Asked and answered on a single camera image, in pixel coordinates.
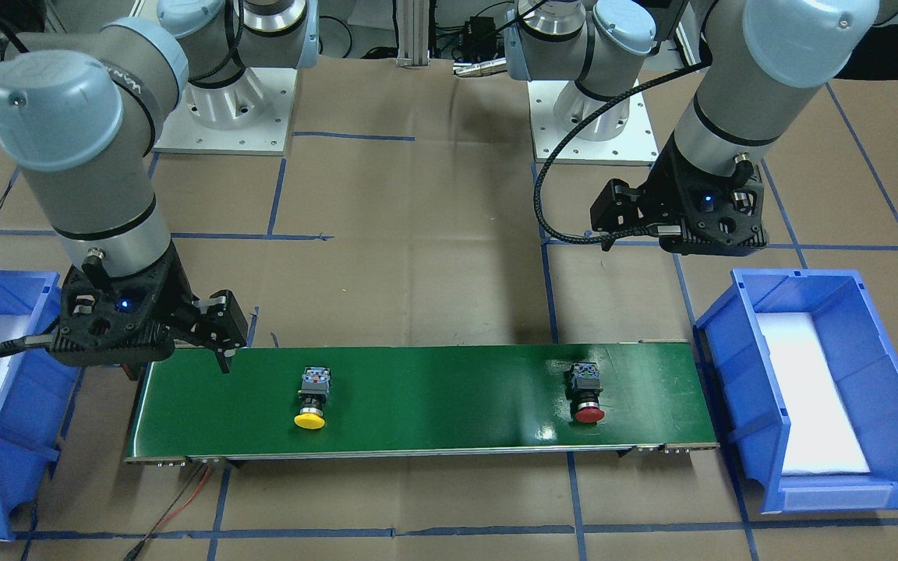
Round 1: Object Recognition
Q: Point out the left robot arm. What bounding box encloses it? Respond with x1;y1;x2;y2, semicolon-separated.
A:
504;1;898;256

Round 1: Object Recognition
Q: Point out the blue plastic bin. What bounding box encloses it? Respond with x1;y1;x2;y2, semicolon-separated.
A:
696;269;898;513
0;270;79;541

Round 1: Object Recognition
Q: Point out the red push button switch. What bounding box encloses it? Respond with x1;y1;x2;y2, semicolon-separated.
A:
567;362;605;424

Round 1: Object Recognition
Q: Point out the aluminium profile post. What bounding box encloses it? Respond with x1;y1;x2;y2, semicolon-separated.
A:
393;0;435;68

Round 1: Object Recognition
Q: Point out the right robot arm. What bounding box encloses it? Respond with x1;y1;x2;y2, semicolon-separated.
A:
0;1;320;379

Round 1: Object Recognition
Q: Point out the black braided cable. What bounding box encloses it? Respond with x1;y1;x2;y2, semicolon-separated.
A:
533;62;703;244

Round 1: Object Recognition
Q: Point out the yellow push button switch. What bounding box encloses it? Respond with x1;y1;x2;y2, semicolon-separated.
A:
293;366;332;430

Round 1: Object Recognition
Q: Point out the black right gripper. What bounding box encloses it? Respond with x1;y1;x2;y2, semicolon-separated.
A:
48;249;249;383

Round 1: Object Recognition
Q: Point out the green conveyor belt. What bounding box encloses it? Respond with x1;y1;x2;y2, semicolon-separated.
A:
126;342;719;465

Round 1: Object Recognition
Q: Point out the red black wire pair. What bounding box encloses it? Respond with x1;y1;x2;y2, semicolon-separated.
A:
122;464;216;561

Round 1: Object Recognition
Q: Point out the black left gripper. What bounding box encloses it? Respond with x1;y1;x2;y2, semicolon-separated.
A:
589;139;769;256

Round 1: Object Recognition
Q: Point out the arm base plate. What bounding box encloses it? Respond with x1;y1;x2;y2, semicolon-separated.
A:
528;79;659;166
154;68;297;157

